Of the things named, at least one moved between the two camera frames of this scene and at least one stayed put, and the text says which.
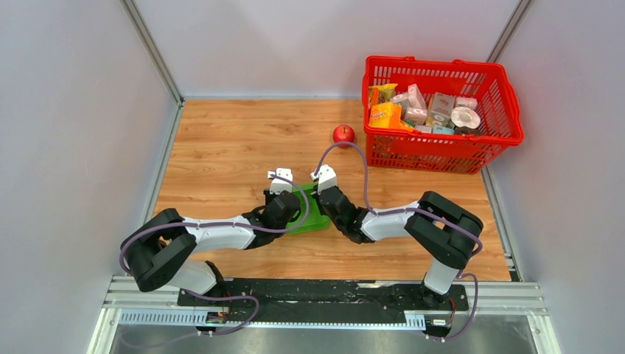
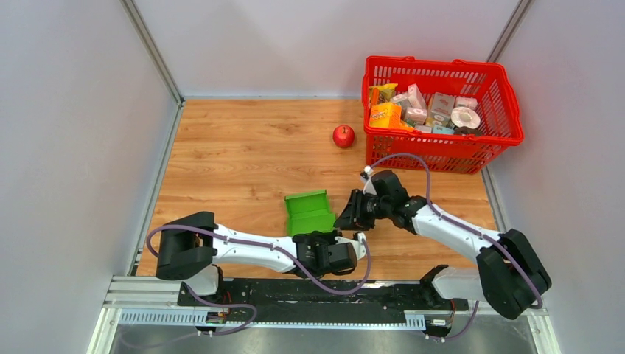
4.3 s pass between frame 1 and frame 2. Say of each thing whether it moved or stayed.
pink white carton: stayed
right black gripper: moved
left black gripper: moved
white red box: stayed
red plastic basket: stayed
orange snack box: stayed
